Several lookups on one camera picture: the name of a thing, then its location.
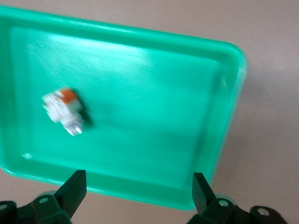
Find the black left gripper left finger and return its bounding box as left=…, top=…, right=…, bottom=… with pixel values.
left=17, top=170, right=87, bottom=224

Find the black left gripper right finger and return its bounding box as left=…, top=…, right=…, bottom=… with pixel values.
left=188, top=172, right=253, bottom=224

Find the green plastic tray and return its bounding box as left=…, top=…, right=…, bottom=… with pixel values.
left=0, top=5, right=248, bottom=212

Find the white orange connector piece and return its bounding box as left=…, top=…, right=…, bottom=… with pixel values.
left=41, top=87, right=92, bottom=137

